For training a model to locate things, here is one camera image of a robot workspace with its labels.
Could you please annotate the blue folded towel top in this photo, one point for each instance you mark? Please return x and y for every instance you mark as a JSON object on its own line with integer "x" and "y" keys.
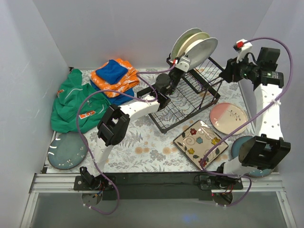
{"x": 112, "y": 72}

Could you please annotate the floral patterned table mat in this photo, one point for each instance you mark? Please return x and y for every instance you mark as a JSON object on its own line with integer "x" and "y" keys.
{"x": 145, "y": 148}

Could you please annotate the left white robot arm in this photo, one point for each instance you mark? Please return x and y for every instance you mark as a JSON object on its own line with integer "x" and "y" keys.
{"x": 114, "y": 124}

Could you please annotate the black wire dish rack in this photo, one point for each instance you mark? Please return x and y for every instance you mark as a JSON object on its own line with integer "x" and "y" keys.
{"x": 196, "y": 91}

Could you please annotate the cream and green round plate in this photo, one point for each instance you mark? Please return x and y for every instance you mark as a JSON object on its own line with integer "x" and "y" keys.
{"x": 192, "y": 39}

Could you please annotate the pink and cream round plate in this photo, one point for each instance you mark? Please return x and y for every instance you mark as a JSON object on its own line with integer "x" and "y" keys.
{"x": 226, "y": 117}

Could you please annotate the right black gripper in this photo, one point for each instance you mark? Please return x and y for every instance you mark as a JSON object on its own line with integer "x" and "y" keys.
{"x": 228, "y": 71}

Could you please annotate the green jacket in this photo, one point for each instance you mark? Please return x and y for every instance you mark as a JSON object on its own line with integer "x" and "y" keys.
{"x": 70, "y": 96}

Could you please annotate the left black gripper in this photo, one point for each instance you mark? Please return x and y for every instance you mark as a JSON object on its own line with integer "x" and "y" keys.
{"x": 177, "y": 71}

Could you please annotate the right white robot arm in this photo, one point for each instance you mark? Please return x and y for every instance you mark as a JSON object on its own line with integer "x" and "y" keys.
{"x": 267, "y": 148}

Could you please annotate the right blue glazed plate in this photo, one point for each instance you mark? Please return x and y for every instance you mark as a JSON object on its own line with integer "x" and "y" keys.
{"x": 235, "y": 153}

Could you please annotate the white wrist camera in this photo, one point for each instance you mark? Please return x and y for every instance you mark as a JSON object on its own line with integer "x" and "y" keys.
{"x": 182, "y": 63}
{"x": 242, "y": 47}

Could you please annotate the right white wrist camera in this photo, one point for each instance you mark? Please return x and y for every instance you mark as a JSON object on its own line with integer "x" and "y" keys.
{"x": 242, "y": 47}

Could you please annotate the blue glazed plate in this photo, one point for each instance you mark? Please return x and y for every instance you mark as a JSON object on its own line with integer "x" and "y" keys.
{"x": 235, "y": 153}
{"x": 67, "y": 151}

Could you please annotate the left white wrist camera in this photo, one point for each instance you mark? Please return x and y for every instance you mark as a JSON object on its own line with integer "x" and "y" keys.
{"x": 182, "y": 63}

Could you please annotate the white scalloped plate front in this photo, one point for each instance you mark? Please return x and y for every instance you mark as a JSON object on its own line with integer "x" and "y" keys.
{"x": 181, "y": 40}

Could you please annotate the left blue glazed plate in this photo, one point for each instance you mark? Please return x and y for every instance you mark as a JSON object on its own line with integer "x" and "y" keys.
{"x": 67, "y": 151}

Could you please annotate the white scalloped plate back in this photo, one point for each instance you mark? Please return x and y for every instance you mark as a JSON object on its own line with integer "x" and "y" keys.
{"x": 200, "y": 51}

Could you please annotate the white scalloped plate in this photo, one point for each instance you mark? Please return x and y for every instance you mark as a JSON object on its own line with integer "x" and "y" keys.
{"x": 181, "y": 40}
{"x": 200, "y": 51}

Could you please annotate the square floral plate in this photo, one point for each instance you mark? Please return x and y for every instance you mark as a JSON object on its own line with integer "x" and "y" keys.
{"x": 196, "y": 141}

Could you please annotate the blue cloth bottom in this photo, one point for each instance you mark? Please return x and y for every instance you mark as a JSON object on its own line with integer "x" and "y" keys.
{"x": 120, "y": 99}

